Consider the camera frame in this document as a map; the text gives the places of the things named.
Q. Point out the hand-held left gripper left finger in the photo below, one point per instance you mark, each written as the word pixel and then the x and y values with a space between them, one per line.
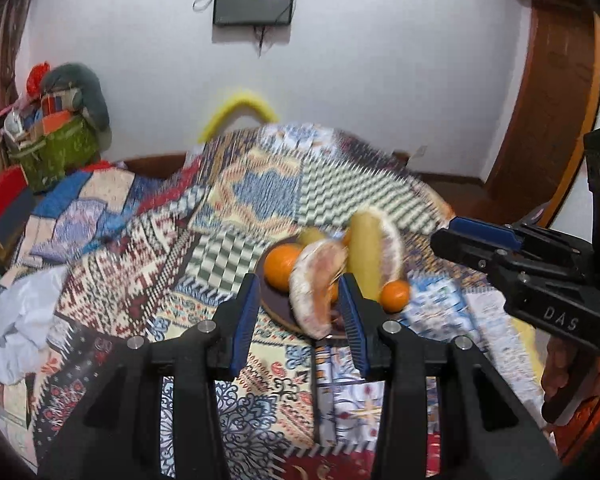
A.
pixel 245 320

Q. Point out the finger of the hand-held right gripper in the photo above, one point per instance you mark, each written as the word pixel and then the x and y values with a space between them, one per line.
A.
pixel 485 232

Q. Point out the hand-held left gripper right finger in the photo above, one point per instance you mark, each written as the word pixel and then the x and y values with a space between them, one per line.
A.
pixel 352 325

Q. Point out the brown oval plate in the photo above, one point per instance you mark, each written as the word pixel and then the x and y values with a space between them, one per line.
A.
pixel 275 305

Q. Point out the small mandarin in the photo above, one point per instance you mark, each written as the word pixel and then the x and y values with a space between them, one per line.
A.
pixel 395 296
pixel 333 292

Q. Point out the large pomelo segment with rind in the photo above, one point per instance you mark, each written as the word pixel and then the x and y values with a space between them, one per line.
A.
pixel 310 290

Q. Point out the long yellow banana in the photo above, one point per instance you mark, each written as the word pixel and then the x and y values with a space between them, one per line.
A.
pixel 370 255

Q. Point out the orange with sticker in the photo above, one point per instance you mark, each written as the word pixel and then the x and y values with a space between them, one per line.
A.
pixel 346 239

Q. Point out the small pale pomelo segment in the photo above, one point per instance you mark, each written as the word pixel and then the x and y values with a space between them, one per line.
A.
pixel 396 250

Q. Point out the person's right hand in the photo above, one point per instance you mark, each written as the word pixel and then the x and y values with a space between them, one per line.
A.
pixel 552 375

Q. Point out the yellow orange fleece blanket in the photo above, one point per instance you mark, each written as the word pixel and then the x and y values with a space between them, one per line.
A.
pixel 530 340

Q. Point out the large plain orange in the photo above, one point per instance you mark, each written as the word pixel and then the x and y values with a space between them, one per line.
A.
pixel 280 267

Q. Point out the patterned patchwork blanket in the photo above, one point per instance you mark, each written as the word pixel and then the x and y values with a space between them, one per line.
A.
pixel 180 260

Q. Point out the white crumpled cloth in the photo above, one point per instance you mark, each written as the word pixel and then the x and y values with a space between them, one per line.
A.
pixel 20 320

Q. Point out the green fabric bag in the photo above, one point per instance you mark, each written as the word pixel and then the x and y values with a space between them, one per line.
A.
pixel 65 155

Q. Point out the red box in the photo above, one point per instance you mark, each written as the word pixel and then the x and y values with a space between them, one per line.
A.
pixel 2 197

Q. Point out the orange box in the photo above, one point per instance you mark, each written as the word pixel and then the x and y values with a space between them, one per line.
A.
pixel 57 121

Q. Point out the grey plush toy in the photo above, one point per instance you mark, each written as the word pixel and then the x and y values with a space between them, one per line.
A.
pixel 87 90

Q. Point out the red fluffy item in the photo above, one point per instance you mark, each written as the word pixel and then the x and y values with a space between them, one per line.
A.
pixel 37 77

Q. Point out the brown curtain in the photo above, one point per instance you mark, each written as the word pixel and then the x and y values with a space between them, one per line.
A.
pixel 0 60

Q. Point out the dark wooden bed post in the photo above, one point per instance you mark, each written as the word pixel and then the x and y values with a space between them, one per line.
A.
pixel 401 157

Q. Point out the wooden door frame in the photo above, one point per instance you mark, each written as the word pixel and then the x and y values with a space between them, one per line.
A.
pixel 550 110

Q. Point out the wall mounted black television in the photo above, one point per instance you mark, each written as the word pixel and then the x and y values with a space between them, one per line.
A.
pixel 255 0

